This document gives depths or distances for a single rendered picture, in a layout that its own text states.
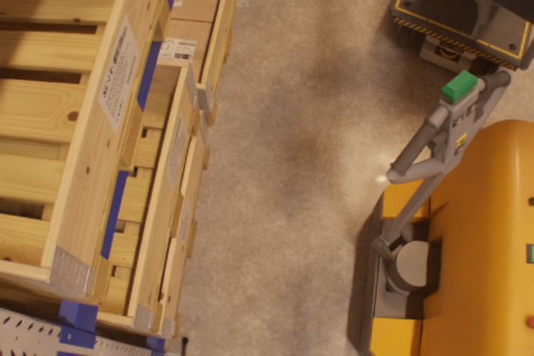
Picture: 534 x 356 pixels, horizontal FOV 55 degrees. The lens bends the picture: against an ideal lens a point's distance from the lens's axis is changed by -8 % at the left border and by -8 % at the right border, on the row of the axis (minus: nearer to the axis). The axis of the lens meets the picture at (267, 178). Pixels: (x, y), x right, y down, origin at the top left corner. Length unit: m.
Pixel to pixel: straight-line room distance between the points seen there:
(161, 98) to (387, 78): 1.34
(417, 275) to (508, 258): 0.47
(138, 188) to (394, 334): 1.06
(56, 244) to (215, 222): 1.59
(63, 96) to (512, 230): 1.29
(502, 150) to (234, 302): 1.29
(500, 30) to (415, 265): 1.30
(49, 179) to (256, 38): 1.89
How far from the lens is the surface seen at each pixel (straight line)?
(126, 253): 1.71
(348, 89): 2.77
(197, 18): 2.39
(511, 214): 1.71
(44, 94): 1.32
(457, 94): 1.16
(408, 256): 2.04
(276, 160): 2.57
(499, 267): 1.68
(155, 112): 1.86
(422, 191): 1.56
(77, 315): 1.28
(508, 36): 2.79
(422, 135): 1.17
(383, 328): 2.09
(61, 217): 0.96
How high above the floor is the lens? 2.37
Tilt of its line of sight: 69 degrees down
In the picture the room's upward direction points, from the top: 2 degrees counter-clockwise
